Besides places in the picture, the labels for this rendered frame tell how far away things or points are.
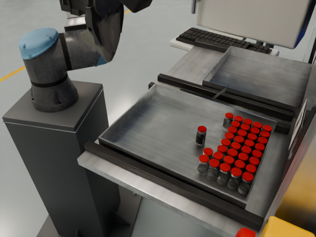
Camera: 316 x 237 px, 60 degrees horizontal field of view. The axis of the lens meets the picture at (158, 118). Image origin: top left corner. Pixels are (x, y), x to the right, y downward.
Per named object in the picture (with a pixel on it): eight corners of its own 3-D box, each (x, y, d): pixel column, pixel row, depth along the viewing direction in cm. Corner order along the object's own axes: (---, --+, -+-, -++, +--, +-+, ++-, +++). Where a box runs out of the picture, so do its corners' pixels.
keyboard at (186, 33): (272, 51, 117) (273, 46, 116) (260, 65, 109) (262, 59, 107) (190, 30, 135) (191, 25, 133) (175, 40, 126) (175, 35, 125)
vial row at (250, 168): (268, 140, 66) (273, 126, 63) (247, 196, 54) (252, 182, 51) (259, 137, 67) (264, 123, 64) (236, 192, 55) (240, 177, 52)
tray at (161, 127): (273, 131, 68) (277, 121, 66) (242, 214, 51) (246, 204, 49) (155, 92, 81) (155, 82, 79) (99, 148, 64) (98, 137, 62)
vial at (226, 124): (232, 128, 69) (235, 114, 66) (229, 133, 68) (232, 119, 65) (223, 125, 70) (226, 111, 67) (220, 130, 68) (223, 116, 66)
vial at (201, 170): (208, 170, 59) (211, 156, 56) (204, 178, 57) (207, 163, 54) (199, 167, 60) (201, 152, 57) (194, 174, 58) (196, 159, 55)
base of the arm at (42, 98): (23, 109, 90) (12, 83, 83) (46, 84, 101) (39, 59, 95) (66, 115, 87) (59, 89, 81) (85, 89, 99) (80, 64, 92)
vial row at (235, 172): (258, 137, 67) (263, 123, 64) (235, 192, 55) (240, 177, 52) (249, 134, 67) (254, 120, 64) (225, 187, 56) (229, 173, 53)
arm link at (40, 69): (27, 68, 90) (14, 28, 82) (69, 61, 94) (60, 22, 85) (28, 87, 82) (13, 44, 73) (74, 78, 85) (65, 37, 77)
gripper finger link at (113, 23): (100, 49, 58) (94, 4, 52) (123, 56, 56) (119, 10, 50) (90, 55, 56) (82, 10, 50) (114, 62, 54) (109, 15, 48)
